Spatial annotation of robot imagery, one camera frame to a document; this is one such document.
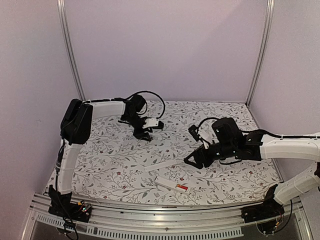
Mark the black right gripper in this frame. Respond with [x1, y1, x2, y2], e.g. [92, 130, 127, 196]
[183, 141, 236, 170]

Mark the white remote battery cover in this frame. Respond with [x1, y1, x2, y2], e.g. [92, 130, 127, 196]
[144, 160, 178, 172]

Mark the white remote control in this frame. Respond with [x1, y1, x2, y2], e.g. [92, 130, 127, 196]
[153, 176, 192, 194]

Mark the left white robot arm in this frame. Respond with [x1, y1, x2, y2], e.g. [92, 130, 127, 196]
[48, 94, 152, 219]

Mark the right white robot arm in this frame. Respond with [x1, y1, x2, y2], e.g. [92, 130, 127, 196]
[183, 117, 320, 223]

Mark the floral patterned table mat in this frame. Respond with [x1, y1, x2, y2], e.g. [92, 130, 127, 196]
[71, 101, 280, 206]

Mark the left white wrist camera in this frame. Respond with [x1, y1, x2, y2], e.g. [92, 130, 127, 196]
[142, 118, 164, 129]

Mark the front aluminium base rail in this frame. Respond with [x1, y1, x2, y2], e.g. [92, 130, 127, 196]
[21, 192, 313, 240]

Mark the left aluminium frame post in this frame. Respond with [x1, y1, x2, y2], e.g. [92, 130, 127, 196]
[56, 0, 86, 100]

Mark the aluminium frame post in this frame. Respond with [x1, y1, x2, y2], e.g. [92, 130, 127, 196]
[56, 0, 86, 100]
[245, 0, 275, 108]

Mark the right aluminium frame post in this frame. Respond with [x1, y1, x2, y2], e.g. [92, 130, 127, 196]
[245, 0, 275, 108]

